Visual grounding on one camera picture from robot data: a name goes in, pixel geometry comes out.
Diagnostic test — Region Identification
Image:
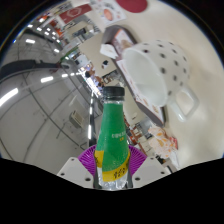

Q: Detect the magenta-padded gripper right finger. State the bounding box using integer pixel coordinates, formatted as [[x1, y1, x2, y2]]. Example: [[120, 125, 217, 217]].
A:
[[126, 144, 169, 188]]

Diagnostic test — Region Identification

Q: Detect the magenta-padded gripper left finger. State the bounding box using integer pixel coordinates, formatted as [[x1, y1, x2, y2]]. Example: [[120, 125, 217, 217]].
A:
[[57, 144, 99, 189]]

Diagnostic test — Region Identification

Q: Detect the green drink bottle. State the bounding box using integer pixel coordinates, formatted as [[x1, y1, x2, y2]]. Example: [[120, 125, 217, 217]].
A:
[[93, 86, 132, 191]]

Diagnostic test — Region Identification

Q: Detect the ceiling air conditioner unit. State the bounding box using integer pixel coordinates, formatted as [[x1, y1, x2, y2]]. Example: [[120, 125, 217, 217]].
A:
[[69, 110, 86, 129]]

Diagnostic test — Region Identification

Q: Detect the group of ceiling lights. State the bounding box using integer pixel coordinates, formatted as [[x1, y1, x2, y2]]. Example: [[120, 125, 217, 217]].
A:
[[0, 23, 98, 141]]

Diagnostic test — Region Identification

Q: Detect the white dotted mug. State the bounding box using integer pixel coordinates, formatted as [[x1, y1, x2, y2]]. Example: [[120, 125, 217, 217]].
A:
[[121, 39, 200, 123]]

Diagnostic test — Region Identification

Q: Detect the white crumpled napkin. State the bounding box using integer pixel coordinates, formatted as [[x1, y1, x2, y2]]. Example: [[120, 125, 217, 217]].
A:
[[99, 43, 118, 60]]

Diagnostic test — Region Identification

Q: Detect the colourful printed leaflet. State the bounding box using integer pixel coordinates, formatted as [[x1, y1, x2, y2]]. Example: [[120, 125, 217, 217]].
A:
[[89, 0, 127, 26]]

